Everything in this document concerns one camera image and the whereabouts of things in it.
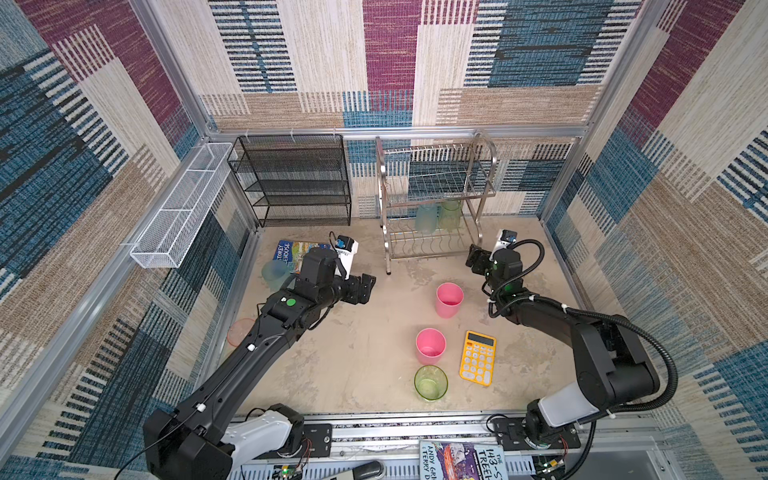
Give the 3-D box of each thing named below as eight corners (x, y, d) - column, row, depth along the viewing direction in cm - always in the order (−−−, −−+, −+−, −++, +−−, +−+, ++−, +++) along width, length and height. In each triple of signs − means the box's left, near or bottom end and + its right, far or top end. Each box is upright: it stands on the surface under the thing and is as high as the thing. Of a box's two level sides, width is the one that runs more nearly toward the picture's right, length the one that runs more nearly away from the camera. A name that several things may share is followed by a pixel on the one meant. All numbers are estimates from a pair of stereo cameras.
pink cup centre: (417, 370, 85) (419, 357, 78) (415, 341, 91) (417, 327, 83) (443, 370, 85) (448, 357, 78) (440, 341, 91) (444, 327, 83)
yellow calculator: (458, 378, 85) (460, 375, 83) (465, 332, 93) (467, 328, 91) (490, 387, 83) (492, 385, 81) (494, 340, 92) (496, 336, 90)
